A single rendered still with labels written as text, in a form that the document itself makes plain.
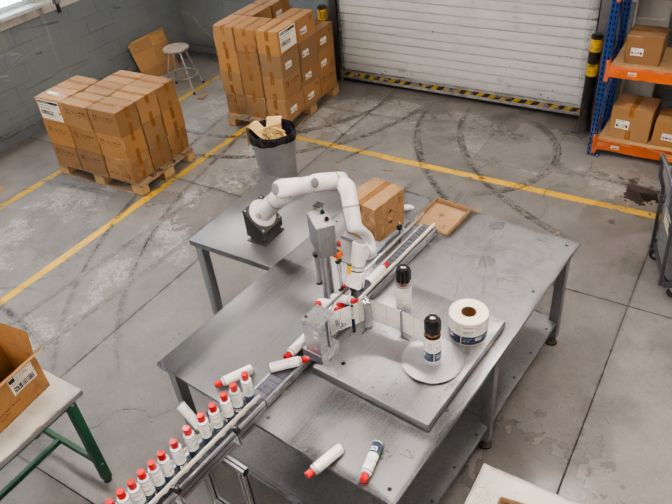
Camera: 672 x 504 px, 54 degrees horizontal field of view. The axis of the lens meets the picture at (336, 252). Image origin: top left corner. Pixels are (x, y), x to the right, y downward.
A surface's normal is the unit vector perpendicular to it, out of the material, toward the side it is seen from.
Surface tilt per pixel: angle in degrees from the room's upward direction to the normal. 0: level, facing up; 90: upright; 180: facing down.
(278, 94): 90
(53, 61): 90
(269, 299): 0
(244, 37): 90
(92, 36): 90
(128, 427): 0
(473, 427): 1
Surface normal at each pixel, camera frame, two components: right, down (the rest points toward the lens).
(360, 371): -0.08, -0.79
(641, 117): -0.56, 0.54
